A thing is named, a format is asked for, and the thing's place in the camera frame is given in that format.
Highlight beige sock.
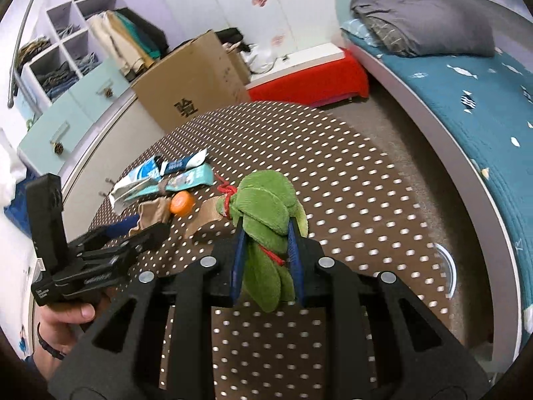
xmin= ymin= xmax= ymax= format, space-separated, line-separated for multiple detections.
xmin=127 ymin=200 xmax=173 ymax=238

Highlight pile of olive clothes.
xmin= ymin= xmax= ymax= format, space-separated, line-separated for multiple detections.
xmin=17 ymin=37 xmax=51 ymax=67

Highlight brown polka-dot tablecloth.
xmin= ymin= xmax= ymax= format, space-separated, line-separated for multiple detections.
xmin=85 ymin=101 xmax=459 ymax=400

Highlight white paper bag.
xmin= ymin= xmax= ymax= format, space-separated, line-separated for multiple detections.
xmin=0 ymin=129 xmax=28 ymax=184

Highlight black clothing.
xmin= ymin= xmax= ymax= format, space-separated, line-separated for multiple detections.
xmin=217 ymin=27 xmax=251 ymax=53

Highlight grey duvet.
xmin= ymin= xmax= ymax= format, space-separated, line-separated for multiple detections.
xmin=350 ymin=0 xmax=496 ymax=58

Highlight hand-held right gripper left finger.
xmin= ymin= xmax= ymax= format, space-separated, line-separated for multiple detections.
xmin=48 ymin=227 xmax=251 ymax=400

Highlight red step white top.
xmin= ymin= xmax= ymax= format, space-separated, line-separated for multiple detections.
xmin=246 ymin=44 xmax=370 ymax=107

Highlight white plastic bag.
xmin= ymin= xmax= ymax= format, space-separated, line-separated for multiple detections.
xmin=246 ymin=44 xmax=275 ymax=73

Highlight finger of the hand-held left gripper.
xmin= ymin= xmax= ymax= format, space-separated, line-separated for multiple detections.
xmin=67 ymin=214 xmax=142 ymax=256
xmin=77 ymin=221 xmax=172 ymax=280

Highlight blue white small tube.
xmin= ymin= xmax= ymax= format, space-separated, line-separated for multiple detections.
xmin=160 ymin=148 xmax=209 ymax=176

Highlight light blue bunk bed frame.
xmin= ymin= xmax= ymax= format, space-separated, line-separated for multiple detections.
xmin=333 ymin=0 xmax=533 ymax=367

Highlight small folded blue clothes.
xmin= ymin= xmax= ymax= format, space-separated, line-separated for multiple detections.
xmin=77 ymin=52 xmax=103 ymax=76

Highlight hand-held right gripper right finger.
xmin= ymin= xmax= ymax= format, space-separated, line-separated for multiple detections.
xmin=287 ymin=219 xmax=490 ymax=400

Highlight person's left hand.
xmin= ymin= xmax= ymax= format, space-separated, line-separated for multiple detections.
xmin=37 ymin=302 xmax=98 ymax=356

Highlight orange round cap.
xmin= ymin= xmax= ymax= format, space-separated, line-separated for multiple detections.
xmin=171 ymin=191 xmax=196 ymax=217

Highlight stack of folded jeans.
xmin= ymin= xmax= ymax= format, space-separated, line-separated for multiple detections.
xmin=35 ymin=60 xmax=80 ymax=101

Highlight green plush toy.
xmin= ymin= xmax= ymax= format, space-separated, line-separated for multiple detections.
xmin=227 ymin=171 xmax=309 ymax=313

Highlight green hanging garment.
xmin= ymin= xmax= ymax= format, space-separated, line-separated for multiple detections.
xmin=117 ymin=10 xmax=161 ymax=61

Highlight teal toothpaste box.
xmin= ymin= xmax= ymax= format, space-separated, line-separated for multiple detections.
xmin=125 ymin=162 xmax=215 ymax=203

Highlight white blue toothpaste tube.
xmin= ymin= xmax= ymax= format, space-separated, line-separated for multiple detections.
xmin=109 ymin=154 xmax=167 ymax=213

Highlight dark hanging jacket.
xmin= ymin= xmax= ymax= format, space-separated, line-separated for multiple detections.
xmin=121 ymin=6 xmax=169 ymax=57

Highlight grey checked blanket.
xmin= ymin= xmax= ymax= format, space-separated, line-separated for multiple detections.
xmin=366 ymin=16 xmax=417 ymax=57

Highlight blue plastic pack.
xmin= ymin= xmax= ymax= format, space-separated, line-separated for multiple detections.
xmin=4 ymin=175 xmax=34 ymax=234

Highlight grey metal handrail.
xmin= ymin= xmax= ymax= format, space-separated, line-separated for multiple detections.
xmin=6 ymin=0 xmax=46 ymax=109

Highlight cream hanging hoodie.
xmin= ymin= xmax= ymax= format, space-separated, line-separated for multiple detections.
xmin=87 ymin=10 xmax=144 ymax=80

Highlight person's left forearm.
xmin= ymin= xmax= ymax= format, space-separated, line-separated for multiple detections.
xmin=25 ymin=339 xmax=69 ymax=388

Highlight blue fish-print bedsheet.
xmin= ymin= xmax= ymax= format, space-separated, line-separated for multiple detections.
xmin=341 ymin=17 xmax=533 ymax=367

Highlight black wristband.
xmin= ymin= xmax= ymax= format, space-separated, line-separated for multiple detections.
xmin=35 ymin=321 xmax=67 ymax=361

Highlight large cardboard box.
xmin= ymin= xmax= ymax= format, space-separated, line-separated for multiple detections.
xmin=130 ymin=29 xmax=253 ymax=134

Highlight low grey cabinet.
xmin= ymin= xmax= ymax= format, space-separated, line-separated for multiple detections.
xmin=54 ymin=92 xmax=167 ymax=226

